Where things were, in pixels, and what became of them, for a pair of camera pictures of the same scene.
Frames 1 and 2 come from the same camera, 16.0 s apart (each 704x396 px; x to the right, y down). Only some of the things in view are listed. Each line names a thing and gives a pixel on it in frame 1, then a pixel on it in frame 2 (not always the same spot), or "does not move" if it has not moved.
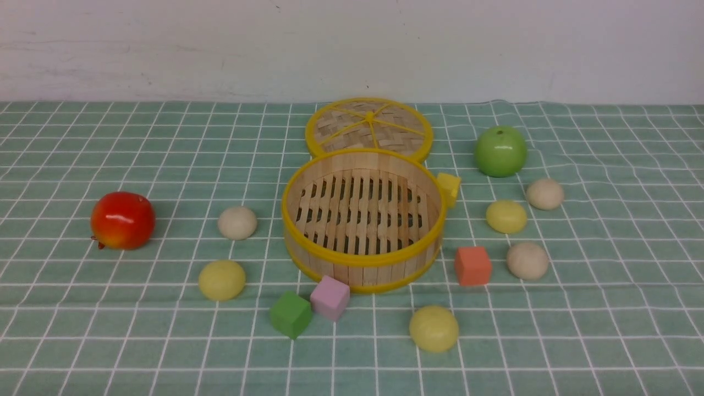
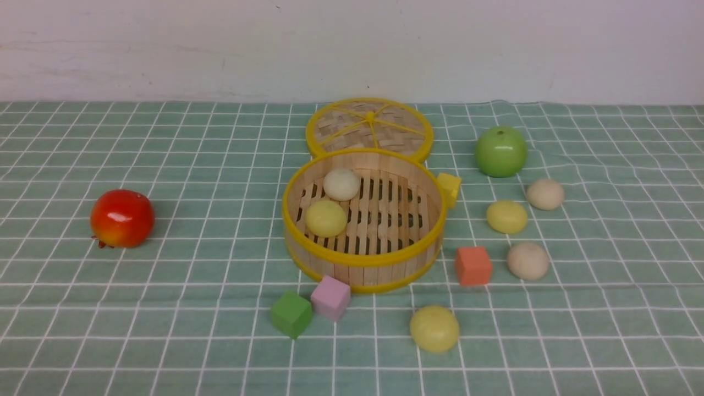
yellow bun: [221, 280] → [325, 218]
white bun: [527, 260] does not move
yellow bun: [507, 216] does not move
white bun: [545, 194] does not move
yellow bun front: [434, 329] does not move
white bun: [237, 223] → [341, 185]
